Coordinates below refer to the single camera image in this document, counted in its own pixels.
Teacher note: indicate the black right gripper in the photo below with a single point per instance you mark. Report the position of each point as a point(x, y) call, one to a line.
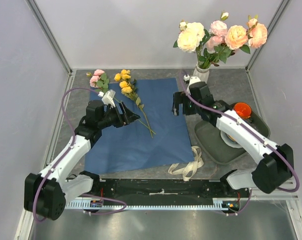
point(180, 97)

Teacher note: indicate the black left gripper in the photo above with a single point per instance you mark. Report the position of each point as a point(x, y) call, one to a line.
point(126, 117)

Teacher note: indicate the yellow rose stem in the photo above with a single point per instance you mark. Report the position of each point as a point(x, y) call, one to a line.
point(129, 89)

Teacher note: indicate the small pink rose stem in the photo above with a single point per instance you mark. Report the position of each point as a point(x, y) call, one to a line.
point(100, 81)

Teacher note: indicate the blue wrapping paper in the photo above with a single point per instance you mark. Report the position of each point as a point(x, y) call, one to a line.
point(159, 138)

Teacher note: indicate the double pink rose stem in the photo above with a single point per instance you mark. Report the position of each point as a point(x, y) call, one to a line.
point(211, 56)

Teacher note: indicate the cream white rose stem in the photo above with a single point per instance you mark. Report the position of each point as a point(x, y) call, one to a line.
point(190, 37)

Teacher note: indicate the cream ribbon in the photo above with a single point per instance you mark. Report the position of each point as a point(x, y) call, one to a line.
point(191, 168)

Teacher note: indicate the pink rose stem with bud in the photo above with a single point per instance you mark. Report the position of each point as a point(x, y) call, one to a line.
point(219, 27)

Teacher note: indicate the peach pink rose stem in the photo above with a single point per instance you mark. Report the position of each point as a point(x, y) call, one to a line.
point(243, 38)

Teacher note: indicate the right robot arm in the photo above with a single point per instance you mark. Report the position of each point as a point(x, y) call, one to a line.
point(275, 163)

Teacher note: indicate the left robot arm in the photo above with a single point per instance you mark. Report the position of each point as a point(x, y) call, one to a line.
point(47, 193)

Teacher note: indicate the white ribbed vase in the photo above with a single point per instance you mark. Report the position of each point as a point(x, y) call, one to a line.
point(202, 74)

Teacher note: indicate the dark green tray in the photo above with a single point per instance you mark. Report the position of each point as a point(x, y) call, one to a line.
point(210, 141)

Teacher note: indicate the white plate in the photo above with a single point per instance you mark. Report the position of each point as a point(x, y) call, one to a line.
point(236, 146)

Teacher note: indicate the orange bowl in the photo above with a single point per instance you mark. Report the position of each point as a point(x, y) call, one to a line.
point(230, 140)

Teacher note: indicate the orange cup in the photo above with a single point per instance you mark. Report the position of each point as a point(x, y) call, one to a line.
point(243, 110)

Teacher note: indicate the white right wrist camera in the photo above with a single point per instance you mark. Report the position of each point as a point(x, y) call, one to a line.
point(189, 80)

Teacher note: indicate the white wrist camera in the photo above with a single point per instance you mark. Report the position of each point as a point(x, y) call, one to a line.
point(189, 80)
point(107, 98)

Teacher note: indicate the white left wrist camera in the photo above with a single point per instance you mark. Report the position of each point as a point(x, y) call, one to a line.
point(107, 98)

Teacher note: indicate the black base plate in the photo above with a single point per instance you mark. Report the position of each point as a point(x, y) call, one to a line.
point(164, 192)

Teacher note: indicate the slotted cable duct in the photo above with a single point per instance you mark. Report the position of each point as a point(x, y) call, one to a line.
point(82, 203)

